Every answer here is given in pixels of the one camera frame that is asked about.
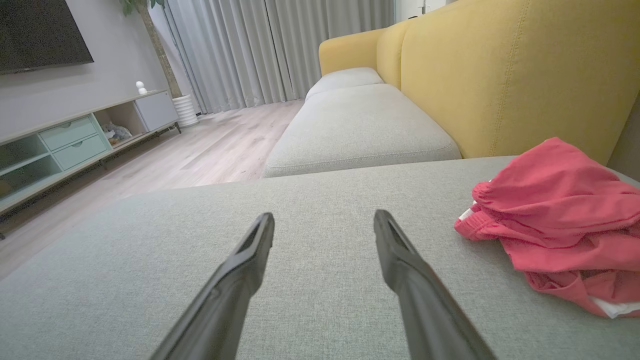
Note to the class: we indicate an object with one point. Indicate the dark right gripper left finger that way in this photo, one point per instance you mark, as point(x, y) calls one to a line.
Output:
point(225, 300)

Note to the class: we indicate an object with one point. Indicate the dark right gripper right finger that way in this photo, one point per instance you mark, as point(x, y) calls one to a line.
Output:
point(430, 310)

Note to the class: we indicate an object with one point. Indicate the red shorts with white stripe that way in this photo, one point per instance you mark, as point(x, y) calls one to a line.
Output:
point(550, 200)

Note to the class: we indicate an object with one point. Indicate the red and white jersey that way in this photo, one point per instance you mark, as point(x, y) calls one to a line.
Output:
point(615, 307)

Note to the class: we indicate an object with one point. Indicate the large grey sofa ottoman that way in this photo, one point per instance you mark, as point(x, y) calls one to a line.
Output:
point(320, 195)

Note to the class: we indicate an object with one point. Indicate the white ribbed plant pot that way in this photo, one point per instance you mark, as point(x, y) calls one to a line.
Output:
point(185, 111)

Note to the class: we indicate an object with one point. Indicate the grey sofa seat cushion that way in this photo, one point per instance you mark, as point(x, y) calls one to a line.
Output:
point(345, 77)
point(360, 125)

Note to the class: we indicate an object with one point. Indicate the grey soft toy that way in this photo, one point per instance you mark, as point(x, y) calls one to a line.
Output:
point(116, 134)

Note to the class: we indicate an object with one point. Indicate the long low tv cabinet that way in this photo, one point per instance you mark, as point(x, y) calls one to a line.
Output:
point(75, 145)

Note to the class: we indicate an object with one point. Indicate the small white figurine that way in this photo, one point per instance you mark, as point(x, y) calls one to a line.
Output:
point(141, 88)

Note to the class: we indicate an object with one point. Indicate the yellow sofa back cushion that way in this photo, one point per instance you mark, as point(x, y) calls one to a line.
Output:
point(392, 55)
point(350, 50)
point(500, 75)

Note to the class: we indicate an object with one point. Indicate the grey pleated curtain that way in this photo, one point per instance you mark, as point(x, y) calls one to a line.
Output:
point(280, 50)

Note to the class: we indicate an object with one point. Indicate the potted tree in white pot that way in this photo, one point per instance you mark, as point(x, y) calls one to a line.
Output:
point(160, 50)

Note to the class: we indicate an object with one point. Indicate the black flat tv screen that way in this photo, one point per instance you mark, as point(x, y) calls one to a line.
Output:
point(40, 30)

